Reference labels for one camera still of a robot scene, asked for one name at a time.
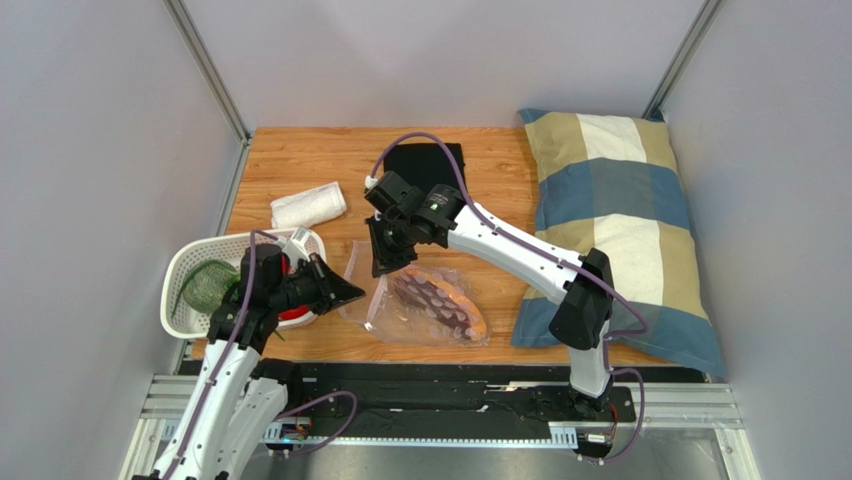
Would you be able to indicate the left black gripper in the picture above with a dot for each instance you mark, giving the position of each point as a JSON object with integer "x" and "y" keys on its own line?
{"x": 332, "y": 290}

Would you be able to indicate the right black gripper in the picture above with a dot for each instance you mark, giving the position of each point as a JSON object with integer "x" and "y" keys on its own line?
{"x": 387, "y": 240}

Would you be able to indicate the red fake apple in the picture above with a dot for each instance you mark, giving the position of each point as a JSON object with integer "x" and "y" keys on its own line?
{"x": 294, "y": 314}

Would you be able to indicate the clear zip top bag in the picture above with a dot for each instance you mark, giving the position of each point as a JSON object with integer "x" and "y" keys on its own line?
{"x": 380, "y": 313}

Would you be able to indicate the orange fake carrot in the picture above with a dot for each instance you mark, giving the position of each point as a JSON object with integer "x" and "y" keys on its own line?
{"x": 436, "y": 297}

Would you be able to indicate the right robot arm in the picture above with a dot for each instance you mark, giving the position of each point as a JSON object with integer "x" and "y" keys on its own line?
{"x": 579, "y": 285}

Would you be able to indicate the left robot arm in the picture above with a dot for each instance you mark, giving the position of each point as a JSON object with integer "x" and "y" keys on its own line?
{"x": 239, "y": 394}

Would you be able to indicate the white rolled towel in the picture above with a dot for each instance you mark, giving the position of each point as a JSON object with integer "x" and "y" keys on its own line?
{"x": 308, "y": 208}

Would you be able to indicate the black folded cloth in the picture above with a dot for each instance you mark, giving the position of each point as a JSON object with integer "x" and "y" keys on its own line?
{"x": 422, "y": 165}

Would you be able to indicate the white perforated plastic basket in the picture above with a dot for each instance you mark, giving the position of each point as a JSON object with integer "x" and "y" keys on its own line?
{"x": 181, "y": 320}

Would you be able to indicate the plaid pillow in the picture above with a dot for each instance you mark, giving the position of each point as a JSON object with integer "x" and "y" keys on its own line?
{"x": 612, "y": 183}

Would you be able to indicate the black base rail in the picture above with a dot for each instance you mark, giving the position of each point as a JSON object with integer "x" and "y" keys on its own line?
{"x": 496, "y": 406}

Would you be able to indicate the left aluminium frame post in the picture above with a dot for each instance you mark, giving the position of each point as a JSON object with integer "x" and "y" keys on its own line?
{"x": 194, "y": 41}

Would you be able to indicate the aluminium frame post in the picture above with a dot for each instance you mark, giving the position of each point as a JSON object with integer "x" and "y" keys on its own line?
{"x": 194, "y": 41}
{"x": 687, "y": 48}

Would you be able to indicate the right aluminium frame post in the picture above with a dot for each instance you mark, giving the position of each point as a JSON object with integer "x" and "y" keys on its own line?
{"x": 687, "y": 48}

